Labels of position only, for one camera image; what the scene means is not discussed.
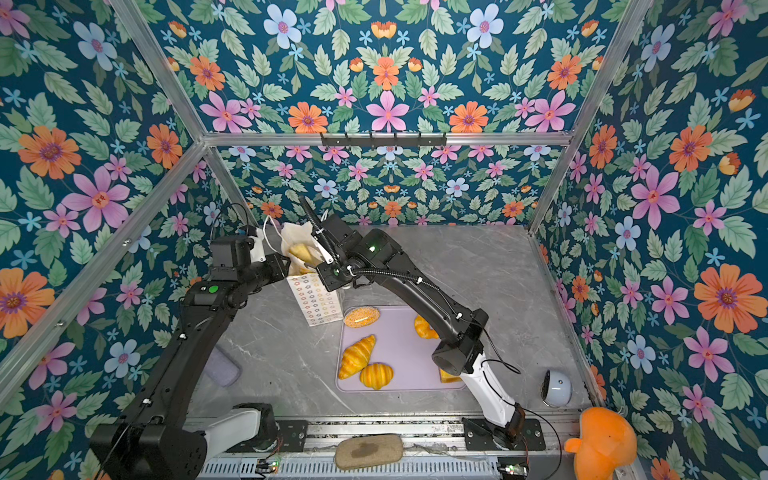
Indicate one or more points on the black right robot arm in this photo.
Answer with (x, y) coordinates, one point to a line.
(379, 259)

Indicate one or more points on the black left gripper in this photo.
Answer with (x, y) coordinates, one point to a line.
(279, 269)

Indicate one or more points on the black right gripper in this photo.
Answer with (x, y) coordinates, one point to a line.
(330, 284)

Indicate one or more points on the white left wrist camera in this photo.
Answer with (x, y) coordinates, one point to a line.
(256, 241)

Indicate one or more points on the ring shaped golden bread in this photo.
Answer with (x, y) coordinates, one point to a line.
(424, 330)

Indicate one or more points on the brown stone-like sponge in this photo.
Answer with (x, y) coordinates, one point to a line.
(368, 451)

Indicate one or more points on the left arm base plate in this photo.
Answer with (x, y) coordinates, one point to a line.
(288, 436)

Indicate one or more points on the golden croissant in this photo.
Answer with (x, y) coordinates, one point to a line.
(356, 357)

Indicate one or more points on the square toast slice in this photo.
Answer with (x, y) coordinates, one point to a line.
(447, 378)

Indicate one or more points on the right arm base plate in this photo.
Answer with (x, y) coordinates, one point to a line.
(479, 436)

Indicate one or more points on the lilac silicone mat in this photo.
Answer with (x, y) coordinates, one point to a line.
(398, 346)

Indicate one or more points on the small ridged shell bread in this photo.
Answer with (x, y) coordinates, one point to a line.
(376, 376)

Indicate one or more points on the oblong braided bread roll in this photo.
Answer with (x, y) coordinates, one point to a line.
(303, 256)

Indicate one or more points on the white patterned paper bag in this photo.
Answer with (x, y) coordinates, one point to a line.
(316, 304)

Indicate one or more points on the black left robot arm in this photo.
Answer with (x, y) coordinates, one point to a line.
(149, 440)

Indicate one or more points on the round sesame bun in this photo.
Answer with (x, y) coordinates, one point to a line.
(361, 317)

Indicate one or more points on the black hook rail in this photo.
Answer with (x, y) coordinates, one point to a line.
(371, 140)

